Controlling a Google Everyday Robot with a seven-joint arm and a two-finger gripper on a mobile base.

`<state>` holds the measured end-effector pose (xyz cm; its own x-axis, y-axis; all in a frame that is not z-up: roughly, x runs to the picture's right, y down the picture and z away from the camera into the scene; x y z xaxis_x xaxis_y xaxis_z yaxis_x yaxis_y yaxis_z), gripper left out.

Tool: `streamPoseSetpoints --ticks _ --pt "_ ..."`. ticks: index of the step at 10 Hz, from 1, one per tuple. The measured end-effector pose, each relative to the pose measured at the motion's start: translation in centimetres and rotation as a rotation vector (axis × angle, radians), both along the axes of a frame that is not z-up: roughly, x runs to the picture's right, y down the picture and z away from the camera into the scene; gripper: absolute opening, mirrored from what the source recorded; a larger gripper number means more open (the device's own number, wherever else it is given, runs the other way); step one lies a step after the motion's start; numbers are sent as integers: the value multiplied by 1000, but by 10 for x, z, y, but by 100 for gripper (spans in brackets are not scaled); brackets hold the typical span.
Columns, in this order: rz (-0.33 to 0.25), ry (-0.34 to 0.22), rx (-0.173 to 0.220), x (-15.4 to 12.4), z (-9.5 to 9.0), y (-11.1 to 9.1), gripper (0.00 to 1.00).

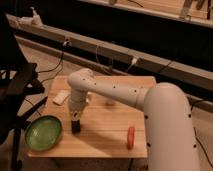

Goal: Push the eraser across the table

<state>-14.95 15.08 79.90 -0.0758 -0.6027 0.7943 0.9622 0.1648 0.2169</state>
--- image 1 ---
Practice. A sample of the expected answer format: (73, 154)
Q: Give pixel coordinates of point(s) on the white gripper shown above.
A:
(76, 103)

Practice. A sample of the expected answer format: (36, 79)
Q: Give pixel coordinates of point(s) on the black eraser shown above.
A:
(75, 126)

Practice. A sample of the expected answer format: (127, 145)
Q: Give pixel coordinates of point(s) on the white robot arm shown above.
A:
(170, 135)

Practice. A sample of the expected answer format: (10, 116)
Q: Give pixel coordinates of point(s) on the white rectangular block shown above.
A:
(60, 98)

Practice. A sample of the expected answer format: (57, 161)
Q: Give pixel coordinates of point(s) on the green bowl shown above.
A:
(43, 133)

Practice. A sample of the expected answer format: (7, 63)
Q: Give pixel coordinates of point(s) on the orange carrot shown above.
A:
(130, 137)

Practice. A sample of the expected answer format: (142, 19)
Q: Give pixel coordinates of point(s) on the black office chair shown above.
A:
(18, 79)

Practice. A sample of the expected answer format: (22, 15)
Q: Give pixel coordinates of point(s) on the white spray bottle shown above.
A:
(36, 17)

